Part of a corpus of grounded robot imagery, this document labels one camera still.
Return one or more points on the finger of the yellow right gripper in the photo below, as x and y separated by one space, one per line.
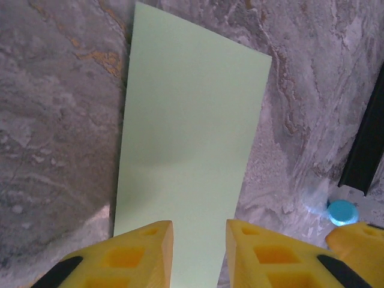
360 255

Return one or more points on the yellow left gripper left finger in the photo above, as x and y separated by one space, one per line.
126 261

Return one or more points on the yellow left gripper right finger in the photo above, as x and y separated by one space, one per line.
270 261

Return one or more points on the light green paper sheet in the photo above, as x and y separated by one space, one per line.
192 135

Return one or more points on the light blue marker pen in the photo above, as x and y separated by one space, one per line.
342 213

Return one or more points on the black and grey chessboard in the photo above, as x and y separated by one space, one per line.
363 135

